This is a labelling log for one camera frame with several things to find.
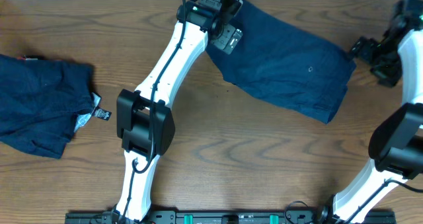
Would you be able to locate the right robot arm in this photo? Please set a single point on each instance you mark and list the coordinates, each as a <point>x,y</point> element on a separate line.
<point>395,150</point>

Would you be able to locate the blue denim shorts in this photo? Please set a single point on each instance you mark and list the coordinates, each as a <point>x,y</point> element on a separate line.
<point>285,66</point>

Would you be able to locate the black clothing label tag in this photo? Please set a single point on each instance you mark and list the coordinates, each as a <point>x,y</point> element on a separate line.
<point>102,114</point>

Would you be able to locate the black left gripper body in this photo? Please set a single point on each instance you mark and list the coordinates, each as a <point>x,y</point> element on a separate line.
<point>223,39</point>

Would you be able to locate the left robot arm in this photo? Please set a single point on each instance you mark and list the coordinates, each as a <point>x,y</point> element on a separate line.
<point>145,122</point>

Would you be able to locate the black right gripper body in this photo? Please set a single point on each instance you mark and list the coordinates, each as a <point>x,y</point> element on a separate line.
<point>384,58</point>

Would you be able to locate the dark navy folded garment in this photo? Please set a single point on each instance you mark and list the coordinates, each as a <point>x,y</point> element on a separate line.
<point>41,102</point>

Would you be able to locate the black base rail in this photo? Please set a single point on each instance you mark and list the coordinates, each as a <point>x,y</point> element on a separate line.
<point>172,217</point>

